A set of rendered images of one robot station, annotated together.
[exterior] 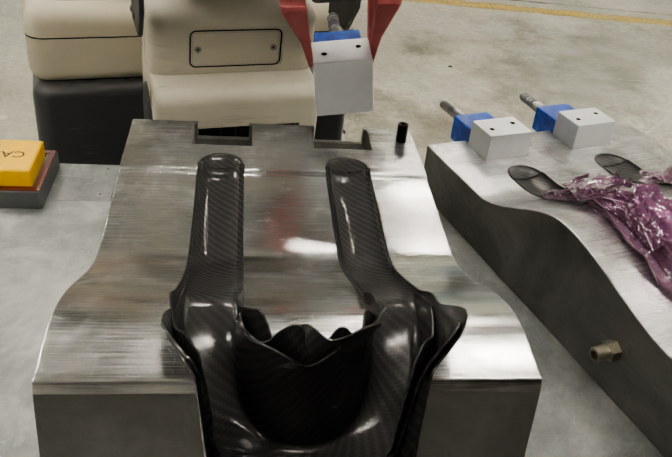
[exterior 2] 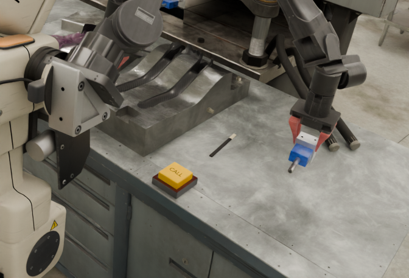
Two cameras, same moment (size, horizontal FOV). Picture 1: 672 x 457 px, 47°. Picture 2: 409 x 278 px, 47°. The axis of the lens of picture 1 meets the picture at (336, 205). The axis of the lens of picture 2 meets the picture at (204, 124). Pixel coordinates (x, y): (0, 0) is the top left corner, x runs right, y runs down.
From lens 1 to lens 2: 1.61 m
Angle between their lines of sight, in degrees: 104
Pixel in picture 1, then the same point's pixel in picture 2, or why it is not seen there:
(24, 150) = (168, 170)
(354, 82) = not seen: hidden behind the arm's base
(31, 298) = (198, 145)
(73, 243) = (175, 154)
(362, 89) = not seen: hidden behind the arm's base
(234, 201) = (152, 100)
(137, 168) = (164, 114)
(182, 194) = (162, 105)
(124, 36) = not seen: outside the picture
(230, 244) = (165, 95)
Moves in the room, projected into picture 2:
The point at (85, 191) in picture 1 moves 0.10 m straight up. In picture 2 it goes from (154, 169) to (157, 137)
